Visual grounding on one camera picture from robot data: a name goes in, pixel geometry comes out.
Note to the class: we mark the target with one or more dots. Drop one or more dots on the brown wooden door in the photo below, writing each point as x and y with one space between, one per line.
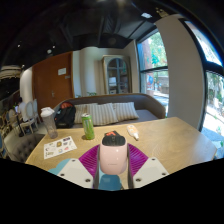
50 86

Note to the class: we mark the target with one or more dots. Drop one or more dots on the large black-framed curved window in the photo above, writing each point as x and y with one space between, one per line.
213 100

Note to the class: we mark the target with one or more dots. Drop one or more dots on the brown curved sofa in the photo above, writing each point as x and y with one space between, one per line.
150 106

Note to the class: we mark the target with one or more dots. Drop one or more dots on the group of white-backed chairs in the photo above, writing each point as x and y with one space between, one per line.
25 115

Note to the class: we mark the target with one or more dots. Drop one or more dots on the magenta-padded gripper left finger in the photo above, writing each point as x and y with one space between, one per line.
75 170

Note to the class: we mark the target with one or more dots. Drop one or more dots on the white paper door sign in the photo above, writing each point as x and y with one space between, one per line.
62 71

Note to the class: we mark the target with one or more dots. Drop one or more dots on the green drink can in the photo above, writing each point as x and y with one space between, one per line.
88 128

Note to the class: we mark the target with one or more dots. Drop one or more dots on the grey tufted bench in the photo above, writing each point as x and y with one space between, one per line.
25 148

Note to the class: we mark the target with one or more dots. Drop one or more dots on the pink computer mouse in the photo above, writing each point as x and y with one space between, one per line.
113 158

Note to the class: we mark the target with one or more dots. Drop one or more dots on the striped cushion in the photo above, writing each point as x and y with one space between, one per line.
79 111
126 111
103 115

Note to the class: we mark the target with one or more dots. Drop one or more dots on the black backpack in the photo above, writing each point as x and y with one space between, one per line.
65 116

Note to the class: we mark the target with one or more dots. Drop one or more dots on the blue cloud-shaped mouse pad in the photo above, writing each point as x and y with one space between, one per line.
110 182

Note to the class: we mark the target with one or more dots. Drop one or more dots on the small white tube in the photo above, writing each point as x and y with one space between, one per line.
132 132

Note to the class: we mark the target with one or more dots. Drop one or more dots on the arched glass-door cabinet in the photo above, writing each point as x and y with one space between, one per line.
116 75

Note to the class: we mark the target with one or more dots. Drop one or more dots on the clear shaker bottle white lid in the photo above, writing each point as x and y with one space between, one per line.
50 125

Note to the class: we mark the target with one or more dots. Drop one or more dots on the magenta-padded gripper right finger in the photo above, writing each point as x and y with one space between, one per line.
151 170

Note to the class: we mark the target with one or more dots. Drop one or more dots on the white sticker sheet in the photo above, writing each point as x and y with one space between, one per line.
60 147

